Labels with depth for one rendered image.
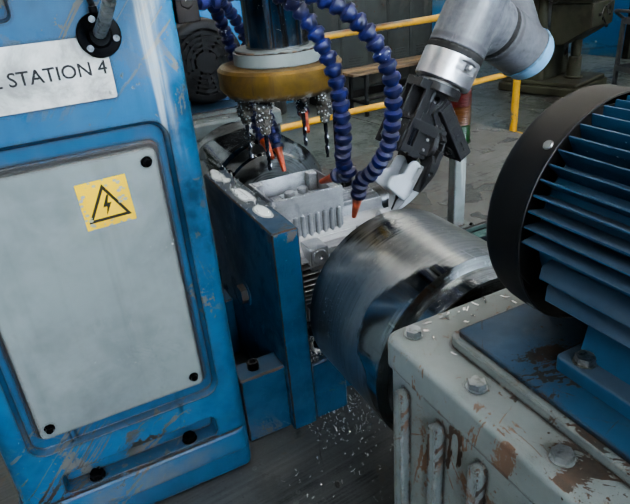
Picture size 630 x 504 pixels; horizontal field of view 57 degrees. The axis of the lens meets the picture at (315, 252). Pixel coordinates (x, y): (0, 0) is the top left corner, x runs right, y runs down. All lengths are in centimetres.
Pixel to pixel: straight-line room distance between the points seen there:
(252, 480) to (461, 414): 49
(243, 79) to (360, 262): 29
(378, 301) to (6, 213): 39
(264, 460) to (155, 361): 26
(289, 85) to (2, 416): 53
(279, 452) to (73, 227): 47
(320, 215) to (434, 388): 48
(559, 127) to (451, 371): 20
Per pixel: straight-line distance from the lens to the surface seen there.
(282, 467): 91
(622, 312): 41
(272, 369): 89
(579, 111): 45
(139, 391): 77
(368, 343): 65
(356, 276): 68
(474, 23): 93
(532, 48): 103
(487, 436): 46
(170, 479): 88
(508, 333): 51
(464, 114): 145
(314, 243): 89
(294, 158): 115
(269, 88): 79
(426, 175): 93
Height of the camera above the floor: 147
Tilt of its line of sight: 27 degrees down
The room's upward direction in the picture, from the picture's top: 5 degrees counter-clockwise
